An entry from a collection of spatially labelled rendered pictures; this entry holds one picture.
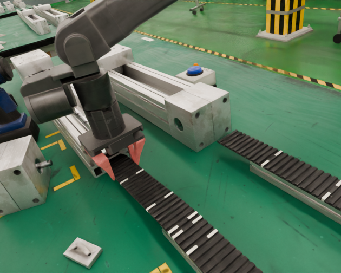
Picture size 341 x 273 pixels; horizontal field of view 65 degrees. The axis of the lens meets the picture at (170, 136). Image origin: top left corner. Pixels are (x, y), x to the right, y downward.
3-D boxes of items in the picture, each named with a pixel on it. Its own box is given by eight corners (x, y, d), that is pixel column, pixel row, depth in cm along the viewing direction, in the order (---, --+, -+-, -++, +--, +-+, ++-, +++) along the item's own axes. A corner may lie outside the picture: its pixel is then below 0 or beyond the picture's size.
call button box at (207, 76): (217, 90, 76) (215, 69, 72) (190, 104, 72) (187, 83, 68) (198, 84, 82) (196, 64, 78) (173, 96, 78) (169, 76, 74)
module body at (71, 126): (137, 155, 58) (127, 121, 53) (94, 179, 54) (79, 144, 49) (47, 76, 116) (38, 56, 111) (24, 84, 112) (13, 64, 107)
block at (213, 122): (239, 126, 60) (237, 87, 54) (196, 153, 55) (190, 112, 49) (211, 114, 66) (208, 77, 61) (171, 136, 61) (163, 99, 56)
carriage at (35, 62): (57, 73, 96) (49, 55, 92) (26, 85, 92) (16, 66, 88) (46, 65, 108) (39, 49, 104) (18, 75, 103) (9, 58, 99)
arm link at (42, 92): (86, 31, 34) (83, 21, 41) (-9, 56, 32) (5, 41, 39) (114, 112, 41) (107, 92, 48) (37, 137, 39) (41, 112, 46)
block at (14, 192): (58, 199, 50) (35, 160, 45) (-4, 218, 49) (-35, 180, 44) (63, 167, 59) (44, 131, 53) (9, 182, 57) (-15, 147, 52)
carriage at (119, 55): (136, 69, 85) (131, 47, 82) (105, 81, 81) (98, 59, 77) (115, 60, 97) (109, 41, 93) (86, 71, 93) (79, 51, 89)
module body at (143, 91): (204, 117, 65) (200, 85, 60) (171, 136, 61) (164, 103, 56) (88, 61, 123) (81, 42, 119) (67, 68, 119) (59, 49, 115)
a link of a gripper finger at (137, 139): (107, 169, 54) (91, 131, 49) (137, 153, 57) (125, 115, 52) (122, 187, 49) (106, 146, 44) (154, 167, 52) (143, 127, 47)
